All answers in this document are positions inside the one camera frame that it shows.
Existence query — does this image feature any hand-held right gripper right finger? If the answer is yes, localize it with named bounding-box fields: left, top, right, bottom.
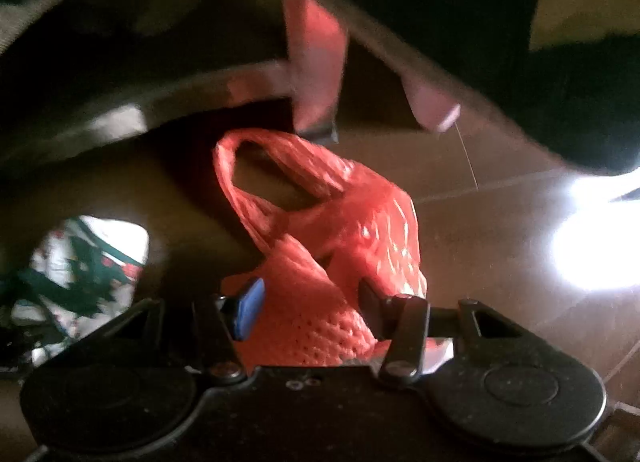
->
left=357, top=279, right=551, bottom=385

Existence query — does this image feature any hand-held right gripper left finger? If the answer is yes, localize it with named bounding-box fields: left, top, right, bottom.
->
left=102, top=276, right=266, bottom=385

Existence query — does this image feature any red plastic bag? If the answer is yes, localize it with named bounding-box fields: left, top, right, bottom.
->
left=213, top=129, right=429, bottom=368

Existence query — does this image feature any white printed cloth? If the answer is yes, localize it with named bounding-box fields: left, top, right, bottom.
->
left=0, top=214, right=151, bottom=374

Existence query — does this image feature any dark cloth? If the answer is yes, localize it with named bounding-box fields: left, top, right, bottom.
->
left=0, top=0, right=640, bottom=178

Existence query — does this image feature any pink strap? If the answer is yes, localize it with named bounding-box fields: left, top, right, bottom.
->
left=283, top=0, right=350, bottom=143

